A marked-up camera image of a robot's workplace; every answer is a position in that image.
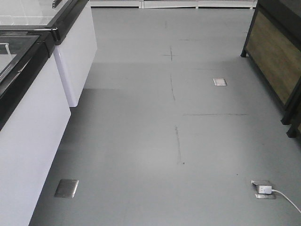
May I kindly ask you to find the far steel floor plate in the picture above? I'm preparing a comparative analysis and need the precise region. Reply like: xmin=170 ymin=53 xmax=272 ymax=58
xmin=213 ymin=78 xmax=227 ymax=86

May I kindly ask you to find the steel floor plate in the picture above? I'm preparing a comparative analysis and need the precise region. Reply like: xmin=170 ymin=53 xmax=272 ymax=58
xmin=54 ymin=179 xmax=79 ymax=198
xmin=213 ymin=78 xmax=227 ymax=86

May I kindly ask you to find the far white chest freezer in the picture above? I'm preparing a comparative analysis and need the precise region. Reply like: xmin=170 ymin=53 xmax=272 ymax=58
xmin=0 ymin=0 xmax=97 ymax=107

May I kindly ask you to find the white chest freezer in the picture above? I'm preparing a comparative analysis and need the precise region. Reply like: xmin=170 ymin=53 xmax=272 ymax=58
xmin=0 ymin=32 xmax=71 ymax=226
xmin=0 ymin=0 xmax=97 ymax=107

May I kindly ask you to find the left steel floor plate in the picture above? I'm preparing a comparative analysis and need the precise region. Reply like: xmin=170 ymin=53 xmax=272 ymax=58
xmin=54 ymin=179 xmax=79 ymax=198

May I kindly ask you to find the near white chest freezer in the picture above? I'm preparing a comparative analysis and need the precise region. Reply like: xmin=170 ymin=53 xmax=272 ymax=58
xmin=0 ymin=32 xmax=71 ymax=226

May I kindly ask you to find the white shelf base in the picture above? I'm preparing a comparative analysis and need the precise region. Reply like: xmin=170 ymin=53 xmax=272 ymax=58
xmin=90 ymin=0 xmax=257 ymax=9

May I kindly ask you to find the white power plug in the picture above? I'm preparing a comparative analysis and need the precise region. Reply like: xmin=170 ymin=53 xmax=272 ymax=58
xmin=257 ymin=185 xmax=272 ymax=195

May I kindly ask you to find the open floor socket box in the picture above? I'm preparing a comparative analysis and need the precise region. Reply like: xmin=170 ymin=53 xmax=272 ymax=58
xmin=251 ymin=180 xmax=276 ymax=199

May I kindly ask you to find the black wooden display stand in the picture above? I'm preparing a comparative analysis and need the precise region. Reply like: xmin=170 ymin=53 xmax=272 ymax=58
xmin=241 ymin=0 xmax=301 ymax=138

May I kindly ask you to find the white power cable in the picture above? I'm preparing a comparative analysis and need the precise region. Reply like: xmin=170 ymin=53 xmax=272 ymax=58
xmin=271 ymin=189 xmax=301 ymax=213

